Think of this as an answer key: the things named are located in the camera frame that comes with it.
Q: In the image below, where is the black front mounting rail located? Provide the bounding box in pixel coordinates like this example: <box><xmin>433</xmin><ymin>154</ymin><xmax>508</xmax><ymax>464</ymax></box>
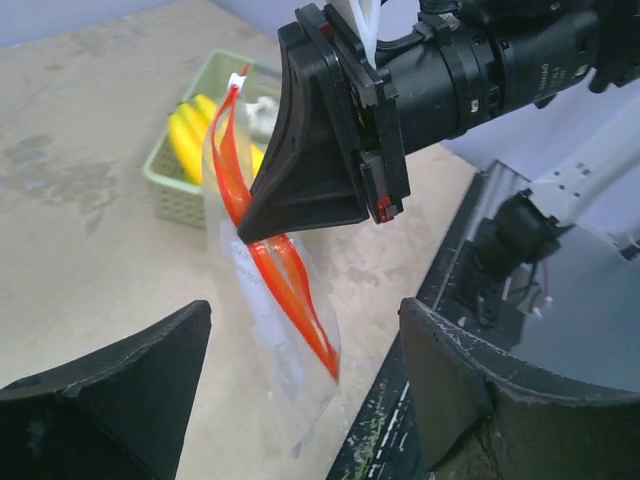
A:
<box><xmin>324</xmin><ymin>159</ymin><xmax>640</xmax><ymax>480</ymax></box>

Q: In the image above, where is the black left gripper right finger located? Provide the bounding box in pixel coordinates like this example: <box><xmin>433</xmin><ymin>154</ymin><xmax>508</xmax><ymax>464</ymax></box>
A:
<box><xmin>399</xmin><ymin>298</ymin><xmax>639</xmax><ymax>479</ymax></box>

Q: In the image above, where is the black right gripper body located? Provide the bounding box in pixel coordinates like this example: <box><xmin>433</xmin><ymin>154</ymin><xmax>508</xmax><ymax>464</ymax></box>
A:
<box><xmin>296</xmin><ymin>1</ymin><xmax>639</xmax><ymax>223</ymax></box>

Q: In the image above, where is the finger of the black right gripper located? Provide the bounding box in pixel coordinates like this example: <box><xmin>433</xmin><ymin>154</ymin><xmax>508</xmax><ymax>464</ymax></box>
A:
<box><xmin>238</xmin><ymin>24</ymin><xmax>369</xmax><ymax>243</ymax></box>

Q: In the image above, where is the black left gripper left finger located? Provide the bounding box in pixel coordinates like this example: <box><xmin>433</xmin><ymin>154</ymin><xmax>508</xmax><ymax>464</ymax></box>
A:
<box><xmin>1</xmin><ymin>300</ymin><xmax>211</xmax><ymax>479</ymax></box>

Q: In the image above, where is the yellow banana bunch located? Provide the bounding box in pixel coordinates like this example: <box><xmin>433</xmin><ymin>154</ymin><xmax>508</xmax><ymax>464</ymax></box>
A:
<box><xmin>167</xmin><ymin>93</ymin><xmax>266</xmax><ymax>186</ymax></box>

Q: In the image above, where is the white garlic bulb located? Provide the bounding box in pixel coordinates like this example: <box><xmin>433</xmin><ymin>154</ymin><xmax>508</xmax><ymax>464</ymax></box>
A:
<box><xmin>245</xmin><ymin>96</ymin><xmax>279</xmax><ymax>144</ymax></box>

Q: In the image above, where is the pale green perforated basket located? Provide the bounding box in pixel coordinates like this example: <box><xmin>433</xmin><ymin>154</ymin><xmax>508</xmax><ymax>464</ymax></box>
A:
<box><xmin>142</xmin><ymin>50</ymin><xmax>280</xmax><ymax>228</ymax></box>

